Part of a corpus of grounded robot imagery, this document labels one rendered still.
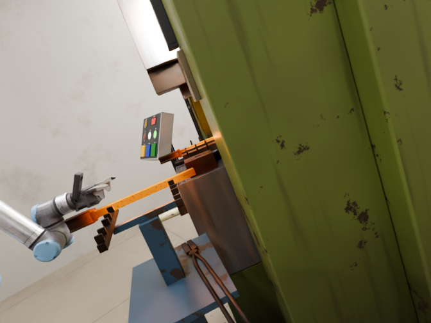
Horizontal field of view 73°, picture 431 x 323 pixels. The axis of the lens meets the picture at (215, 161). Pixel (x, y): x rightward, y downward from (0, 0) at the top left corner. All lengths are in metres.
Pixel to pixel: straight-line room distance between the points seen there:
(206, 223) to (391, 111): 0.75
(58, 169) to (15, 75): 1.08
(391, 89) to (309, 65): 0.23
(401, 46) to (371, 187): 0.43
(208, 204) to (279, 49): 0.62
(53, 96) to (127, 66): 0.94
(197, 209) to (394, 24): 0.86
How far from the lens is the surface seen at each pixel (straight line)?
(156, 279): 1.04
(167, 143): 1.74
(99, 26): 4.13
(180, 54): 1.01
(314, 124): 0.94
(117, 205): 1.02
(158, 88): 1.26
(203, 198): 1.17
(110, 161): 3.84
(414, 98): 0.99
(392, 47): 0.96
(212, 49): 0.87
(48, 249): 1.35
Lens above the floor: 1.19
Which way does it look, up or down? 12 degrees down
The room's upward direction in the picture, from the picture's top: 21 degrees counter-clockwise
